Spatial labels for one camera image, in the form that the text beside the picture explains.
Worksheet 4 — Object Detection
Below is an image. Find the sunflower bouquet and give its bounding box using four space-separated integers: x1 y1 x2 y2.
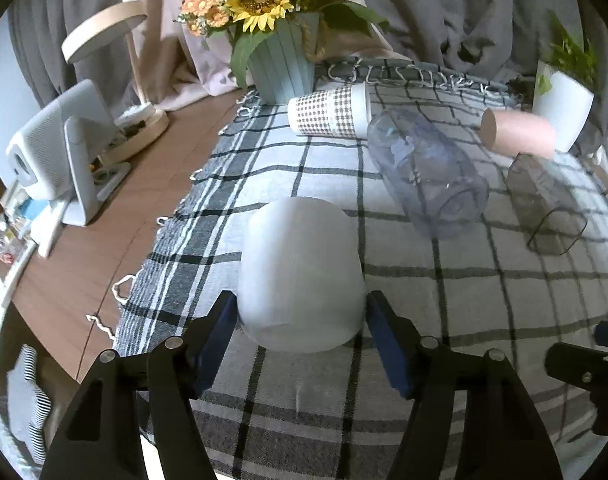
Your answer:
177 0 389 88

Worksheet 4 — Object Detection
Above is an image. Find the pink curtain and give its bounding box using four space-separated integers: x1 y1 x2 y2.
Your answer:
115 0 410 112

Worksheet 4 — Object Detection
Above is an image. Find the white plant pot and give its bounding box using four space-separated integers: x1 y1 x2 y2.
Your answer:
532 61 595 152

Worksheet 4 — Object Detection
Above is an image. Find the pink cup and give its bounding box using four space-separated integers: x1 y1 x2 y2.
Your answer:
480 108 557 159

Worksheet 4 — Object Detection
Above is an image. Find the white projector on stand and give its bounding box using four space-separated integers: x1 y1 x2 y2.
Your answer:
5 79 131 226

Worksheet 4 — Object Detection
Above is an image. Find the striped star cushion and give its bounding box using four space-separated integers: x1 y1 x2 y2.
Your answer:
6 344 52 466

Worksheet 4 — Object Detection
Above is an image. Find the clear blue plastic jar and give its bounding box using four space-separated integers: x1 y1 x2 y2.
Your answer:
367 107 490 238

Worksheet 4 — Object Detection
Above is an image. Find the white small remote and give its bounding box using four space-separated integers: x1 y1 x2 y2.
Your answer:
31 200 69 258

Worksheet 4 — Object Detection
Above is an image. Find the grey curtain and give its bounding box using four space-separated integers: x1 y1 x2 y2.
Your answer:
8 0 608 174

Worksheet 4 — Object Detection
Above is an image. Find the wooden desk lamp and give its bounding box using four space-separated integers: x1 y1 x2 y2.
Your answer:
61 0 169 166

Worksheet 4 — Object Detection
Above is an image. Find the smoky transparent square cup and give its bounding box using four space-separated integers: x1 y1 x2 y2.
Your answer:
507 153 588 256

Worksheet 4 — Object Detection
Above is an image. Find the green potted plant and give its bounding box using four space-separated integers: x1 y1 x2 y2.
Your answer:
538 10 598 92

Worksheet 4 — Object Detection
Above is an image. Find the checkered paper cup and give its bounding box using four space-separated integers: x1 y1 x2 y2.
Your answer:
287 84 371 139

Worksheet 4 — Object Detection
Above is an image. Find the light blue ribbed vase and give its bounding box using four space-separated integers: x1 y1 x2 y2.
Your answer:
249 13 319 105

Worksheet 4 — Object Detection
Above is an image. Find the white plastic cup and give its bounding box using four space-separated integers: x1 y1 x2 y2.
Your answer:
237 196 366 353

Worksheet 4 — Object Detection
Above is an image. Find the plaid grey tablecloth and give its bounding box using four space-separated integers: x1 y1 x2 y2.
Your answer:
85 56 608 480

